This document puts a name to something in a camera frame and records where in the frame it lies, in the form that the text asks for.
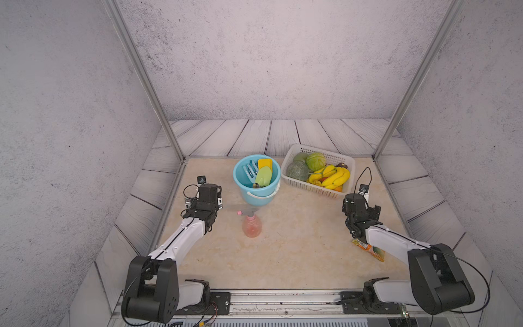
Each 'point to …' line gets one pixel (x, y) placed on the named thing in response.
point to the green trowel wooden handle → (263, 177)
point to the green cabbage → (315, 161)
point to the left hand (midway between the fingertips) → (206, 197)
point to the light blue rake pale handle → (251, 170)
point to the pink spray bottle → (251, 225)
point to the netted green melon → (298, 170)
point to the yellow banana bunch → (330, 177)
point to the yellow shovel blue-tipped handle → (265, 162)
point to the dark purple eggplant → (342, 165)
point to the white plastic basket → (331, 159)
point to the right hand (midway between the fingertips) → (364, 202)
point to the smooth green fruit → (301, 156)
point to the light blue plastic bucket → (260, 197)
